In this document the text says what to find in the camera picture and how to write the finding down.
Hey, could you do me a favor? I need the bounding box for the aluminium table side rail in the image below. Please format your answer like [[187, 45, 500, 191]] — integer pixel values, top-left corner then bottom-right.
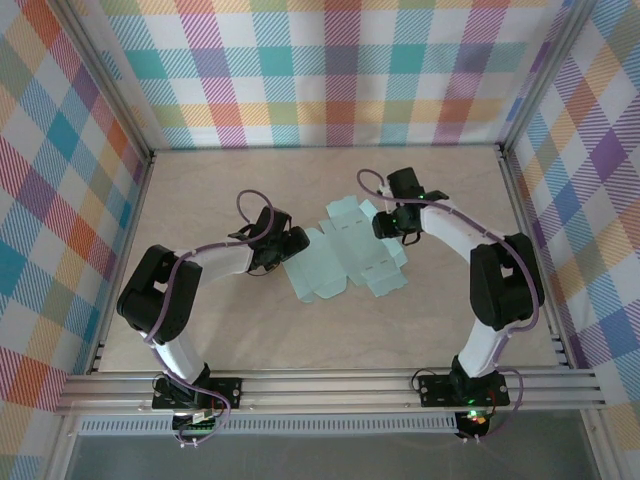
[[497, 144, 571, 370], [87, 152, 157, 376]]

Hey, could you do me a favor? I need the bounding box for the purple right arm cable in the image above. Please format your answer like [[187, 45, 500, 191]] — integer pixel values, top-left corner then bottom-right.
[[356, 168, 546, 444]]

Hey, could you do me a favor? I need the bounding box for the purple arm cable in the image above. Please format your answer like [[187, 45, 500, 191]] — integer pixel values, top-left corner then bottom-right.
[[356, 168, 546, 444], [145, 188, 292, 448]]

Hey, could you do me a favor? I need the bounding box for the wide aluminium mounting rail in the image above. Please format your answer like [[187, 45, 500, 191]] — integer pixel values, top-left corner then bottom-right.
[[54, 368, 607, 416]]

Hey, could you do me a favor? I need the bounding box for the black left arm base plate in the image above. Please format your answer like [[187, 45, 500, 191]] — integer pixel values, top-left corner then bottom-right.
[[152, 377, 244, 412]]

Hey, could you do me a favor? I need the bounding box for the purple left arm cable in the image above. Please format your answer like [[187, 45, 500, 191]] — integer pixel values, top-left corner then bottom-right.
[[145, 188, 292, 448]]

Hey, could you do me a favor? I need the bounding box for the grey slotted cable duct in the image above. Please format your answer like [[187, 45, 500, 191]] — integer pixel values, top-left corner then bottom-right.
[[77, 417, 460, 437]]

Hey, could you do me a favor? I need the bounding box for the circuit board with white connector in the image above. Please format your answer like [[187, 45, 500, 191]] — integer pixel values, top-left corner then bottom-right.
[[172, 408, 224, 434]]

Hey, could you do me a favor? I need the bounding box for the aluminium frame post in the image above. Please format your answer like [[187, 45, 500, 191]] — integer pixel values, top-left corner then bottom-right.
[[498, 0, 601, 159], [44, 414, 79, 480], [58, 0, 155, 164], [582, 407, 619, 480]]

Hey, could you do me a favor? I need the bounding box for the mint green paper box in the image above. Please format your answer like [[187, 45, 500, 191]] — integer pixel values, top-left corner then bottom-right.
[[282, 197, 410, 305]]

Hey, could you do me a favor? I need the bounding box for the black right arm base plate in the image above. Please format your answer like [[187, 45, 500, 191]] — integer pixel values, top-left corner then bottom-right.
[[417, 372, 511, 407]]

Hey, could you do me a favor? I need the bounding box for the circuit board with lit LEDs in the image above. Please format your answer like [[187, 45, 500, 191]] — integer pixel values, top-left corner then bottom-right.
[[458, 408, 490, 437]]

